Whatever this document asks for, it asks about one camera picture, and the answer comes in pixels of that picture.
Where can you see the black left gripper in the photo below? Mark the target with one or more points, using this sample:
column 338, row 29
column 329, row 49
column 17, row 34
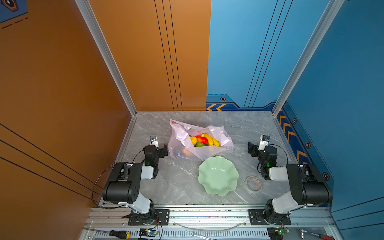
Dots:
column 162, row 153

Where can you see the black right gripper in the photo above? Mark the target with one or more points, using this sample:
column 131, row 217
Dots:
column 252, row 148

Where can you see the pink printed plastic bag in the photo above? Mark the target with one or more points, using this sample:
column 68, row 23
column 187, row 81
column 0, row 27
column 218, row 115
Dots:
column 189, row 142

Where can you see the yellow lemon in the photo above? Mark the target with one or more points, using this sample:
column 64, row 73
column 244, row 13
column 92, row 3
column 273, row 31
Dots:
column 194, row 140

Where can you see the small red orange mango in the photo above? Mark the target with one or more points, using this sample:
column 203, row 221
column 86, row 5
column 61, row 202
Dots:
column 202, row 139

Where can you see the yellow banana bunch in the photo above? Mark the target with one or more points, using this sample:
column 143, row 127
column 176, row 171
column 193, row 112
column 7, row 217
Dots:
column 212, row 141

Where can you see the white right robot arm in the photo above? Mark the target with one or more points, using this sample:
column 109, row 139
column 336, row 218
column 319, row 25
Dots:
column 307, row 186

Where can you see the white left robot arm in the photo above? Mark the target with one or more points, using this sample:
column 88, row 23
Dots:
column 123, row 184

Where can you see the clear tape roll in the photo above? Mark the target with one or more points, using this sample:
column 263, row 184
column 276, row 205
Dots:
column 253, row 184

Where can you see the light green fruit plate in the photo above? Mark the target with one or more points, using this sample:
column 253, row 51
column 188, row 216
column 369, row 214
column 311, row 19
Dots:
column 218, row 176

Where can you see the green circuit board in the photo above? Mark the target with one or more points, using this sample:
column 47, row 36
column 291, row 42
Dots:
column 148, row 234

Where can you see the yellow black screwdriver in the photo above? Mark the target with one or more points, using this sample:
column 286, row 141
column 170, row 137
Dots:
column 123, row 235

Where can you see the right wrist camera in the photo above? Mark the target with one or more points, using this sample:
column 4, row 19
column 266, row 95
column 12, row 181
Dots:
column 264, row 141

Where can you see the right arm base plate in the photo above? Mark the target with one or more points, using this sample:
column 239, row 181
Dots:
column 260, row 217

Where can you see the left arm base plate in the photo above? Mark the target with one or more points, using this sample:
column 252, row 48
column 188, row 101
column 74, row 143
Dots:
column 162, row 216

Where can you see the aluminium front rail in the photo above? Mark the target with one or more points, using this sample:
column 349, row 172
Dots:
column 214, row 222

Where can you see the red handled screwdriver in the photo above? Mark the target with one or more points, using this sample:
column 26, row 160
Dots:
column 321, row 236

